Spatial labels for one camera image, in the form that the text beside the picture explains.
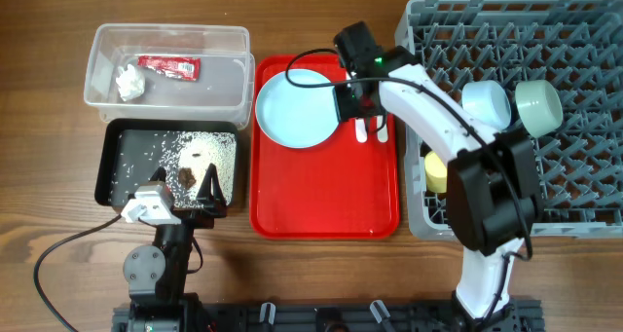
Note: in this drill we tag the light blue plate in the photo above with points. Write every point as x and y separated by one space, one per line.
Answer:
295 117

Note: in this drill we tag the white plastic fork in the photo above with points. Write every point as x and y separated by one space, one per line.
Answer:
361 133

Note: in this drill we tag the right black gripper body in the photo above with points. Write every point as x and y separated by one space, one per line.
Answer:
348 111

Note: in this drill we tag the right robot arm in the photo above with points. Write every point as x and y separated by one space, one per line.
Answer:
492 195

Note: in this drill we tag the white napkin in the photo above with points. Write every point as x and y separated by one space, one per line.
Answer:
130 82

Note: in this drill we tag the red serving tray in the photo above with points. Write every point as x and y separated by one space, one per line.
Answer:
338 190

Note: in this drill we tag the black plastic tray bin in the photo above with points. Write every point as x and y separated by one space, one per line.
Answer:
133 150

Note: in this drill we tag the clear plastic bin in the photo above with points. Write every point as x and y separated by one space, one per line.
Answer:
222 92

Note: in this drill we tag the grey dishwasher rack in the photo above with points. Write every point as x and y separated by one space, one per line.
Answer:
576 45

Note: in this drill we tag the yellow plastic cup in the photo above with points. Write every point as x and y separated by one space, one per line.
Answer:
435 173

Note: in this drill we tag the light blue small bowl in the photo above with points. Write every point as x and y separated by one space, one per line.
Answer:
488 102

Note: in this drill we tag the white plastic spoon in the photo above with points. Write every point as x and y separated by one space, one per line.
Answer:
381 130

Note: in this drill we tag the red ketchup packet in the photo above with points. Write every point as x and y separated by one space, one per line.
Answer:
175 67

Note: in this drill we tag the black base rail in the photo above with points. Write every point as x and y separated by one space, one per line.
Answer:
376 316

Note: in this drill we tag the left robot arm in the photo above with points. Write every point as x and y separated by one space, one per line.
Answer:
156 273

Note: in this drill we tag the brown food scrap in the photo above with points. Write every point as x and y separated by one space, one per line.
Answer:
186 178

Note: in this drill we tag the mint green bowl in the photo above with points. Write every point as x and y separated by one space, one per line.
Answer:
539 107

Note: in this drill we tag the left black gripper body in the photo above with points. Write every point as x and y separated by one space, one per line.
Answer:
200 219

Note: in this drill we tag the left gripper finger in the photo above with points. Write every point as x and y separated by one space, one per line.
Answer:
158 177
210 192

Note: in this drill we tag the white rice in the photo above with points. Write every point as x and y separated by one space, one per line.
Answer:
198 151

